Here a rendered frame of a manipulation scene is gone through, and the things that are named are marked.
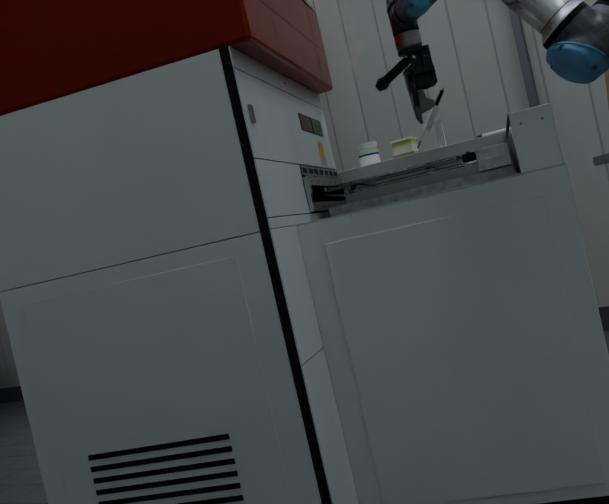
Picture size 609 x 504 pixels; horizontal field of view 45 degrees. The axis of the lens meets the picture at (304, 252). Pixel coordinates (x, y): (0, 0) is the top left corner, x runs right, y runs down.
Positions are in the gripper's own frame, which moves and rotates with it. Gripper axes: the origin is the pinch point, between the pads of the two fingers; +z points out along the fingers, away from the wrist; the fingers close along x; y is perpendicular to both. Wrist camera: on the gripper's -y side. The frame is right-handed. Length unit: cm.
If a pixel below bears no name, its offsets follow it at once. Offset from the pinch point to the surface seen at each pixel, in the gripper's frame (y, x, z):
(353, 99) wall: -13, 214, -37
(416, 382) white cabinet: -18, -45, 62
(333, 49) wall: -17, 217, -67
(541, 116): 22.7, -43.2, 9.2
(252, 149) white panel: -41, -58, 2
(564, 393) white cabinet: 13, -50, 70
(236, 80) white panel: -41, -57, -13
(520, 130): 17.7, -42.4, 11.1
